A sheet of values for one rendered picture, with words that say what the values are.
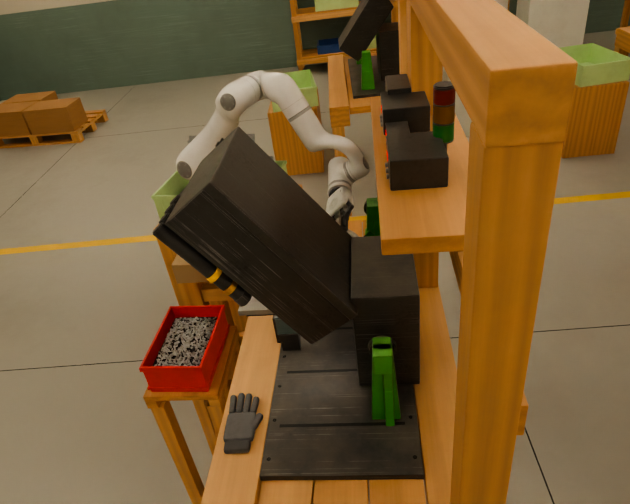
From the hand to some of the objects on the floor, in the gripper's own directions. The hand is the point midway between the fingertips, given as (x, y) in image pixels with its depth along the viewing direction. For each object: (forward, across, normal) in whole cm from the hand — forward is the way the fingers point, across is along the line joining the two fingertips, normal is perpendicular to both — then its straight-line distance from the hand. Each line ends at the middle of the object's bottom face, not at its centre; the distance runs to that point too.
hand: (340, 227), depth 170 cm
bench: (+45, +83, -79) cm, 123 cm away
